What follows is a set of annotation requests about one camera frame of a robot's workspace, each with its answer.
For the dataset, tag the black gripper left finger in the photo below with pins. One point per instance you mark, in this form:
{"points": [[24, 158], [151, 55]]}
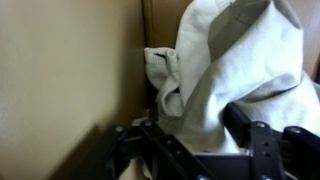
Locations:
{"points": [[163, 155]]}

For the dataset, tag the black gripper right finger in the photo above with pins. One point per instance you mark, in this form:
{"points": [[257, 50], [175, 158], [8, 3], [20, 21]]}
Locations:
{"points": [[292, 154]]}

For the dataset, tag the light grey clothing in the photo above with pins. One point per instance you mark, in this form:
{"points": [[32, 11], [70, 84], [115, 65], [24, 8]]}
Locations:
{"points": [[245, 52]]}

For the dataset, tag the tan sofa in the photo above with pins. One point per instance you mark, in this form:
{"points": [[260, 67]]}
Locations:
{"points": [[68, 70]]}

